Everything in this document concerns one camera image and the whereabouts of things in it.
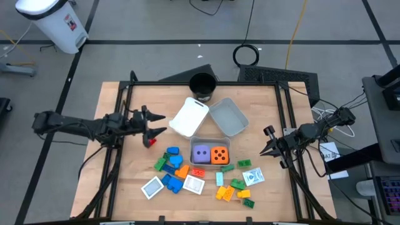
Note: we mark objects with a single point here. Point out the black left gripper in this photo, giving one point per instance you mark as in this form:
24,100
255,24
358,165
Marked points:
137,123

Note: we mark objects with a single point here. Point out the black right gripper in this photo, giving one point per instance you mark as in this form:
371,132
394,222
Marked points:
286,143

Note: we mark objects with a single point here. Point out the red toy brick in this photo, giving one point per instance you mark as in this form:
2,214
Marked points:
152,142

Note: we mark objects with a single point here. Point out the small dark green brick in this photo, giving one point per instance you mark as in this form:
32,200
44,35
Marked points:
166,156

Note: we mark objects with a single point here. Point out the white plastic bin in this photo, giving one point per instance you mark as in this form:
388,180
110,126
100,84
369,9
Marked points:
187,118

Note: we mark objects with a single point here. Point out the light blue toy block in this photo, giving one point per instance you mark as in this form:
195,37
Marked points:
176,161

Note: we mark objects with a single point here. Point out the dark blue brick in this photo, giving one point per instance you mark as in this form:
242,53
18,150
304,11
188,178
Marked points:
168,169

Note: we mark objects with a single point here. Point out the green stepped toy block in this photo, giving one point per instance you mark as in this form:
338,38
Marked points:
238,184

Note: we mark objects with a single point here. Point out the small blue toy block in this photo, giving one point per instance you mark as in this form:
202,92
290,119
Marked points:
165,179

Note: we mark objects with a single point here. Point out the orange toy block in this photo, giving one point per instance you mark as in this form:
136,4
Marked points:
182,172

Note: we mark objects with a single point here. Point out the yellow toy block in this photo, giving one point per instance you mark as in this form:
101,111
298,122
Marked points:
220,193
243,194

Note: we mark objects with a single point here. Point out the white playing card box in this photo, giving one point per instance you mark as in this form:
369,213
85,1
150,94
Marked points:
193,184
152,187

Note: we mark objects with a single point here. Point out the dark green toy brick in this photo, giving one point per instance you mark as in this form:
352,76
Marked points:
248,203

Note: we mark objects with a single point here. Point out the large blue toy block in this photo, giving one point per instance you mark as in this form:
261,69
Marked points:
175,185

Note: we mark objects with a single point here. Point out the pale teal brick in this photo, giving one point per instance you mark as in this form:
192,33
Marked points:
219,179

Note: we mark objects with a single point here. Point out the red-orange brick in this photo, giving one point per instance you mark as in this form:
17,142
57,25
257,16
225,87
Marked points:
198,172

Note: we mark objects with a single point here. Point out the orange-yellow brick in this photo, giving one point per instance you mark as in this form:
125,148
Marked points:
229,193

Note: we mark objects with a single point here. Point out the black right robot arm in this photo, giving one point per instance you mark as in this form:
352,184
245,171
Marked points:
312,129

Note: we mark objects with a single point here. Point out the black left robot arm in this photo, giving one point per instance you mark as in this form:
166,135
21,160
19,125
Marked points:
78,125

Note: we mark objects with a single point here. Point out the grey plastic bin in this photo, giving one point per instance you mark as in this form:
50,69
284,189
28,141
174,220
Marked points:
229,117
210,139

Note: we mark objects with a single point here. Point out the orange foam die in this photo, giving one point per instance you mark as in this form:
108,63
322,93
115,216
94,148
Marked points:
220,155

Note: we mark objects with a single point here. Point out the white paper sheet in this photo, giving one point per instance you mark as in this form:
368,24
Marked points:
331,153

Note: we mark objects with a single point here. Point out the purple foam die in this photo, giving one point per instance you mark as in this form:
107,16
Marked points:
201,154

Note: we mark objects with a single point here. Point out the black bucket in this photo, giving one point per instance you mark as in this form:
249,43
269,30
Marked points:
203,86

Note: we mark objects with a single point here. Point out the black perforated panel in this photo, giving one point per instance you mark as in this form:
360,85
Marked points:
275,75

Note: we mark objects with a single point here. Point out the black desk beam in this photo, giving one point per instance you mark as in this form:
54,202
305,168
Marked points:
353,157

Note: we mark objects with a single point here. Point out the pale grey rounded object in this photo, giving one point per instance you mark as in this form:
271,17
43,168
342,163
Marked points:
367,188

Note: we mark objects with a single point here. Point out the grey desk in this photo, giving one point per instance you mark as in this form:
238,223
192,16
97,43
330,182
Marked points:
381,125

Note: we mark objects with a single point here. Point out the backlit keyboard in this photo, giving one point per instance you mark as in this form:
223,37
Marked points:
390,195

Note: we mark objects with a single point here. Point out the black monitor stand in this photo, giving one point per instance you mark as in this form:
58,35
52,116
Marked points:
392,93

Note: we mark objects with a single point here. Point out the white trash can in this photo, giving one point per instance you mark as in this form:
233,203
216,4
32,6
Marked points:
56,25

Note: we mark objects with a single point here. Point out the grey stand foot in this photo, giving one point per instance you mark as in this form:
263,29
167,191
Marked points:
18,69

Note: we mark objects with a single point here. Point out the black floor object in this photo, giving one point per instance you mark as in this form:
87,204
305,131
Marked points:
4,104

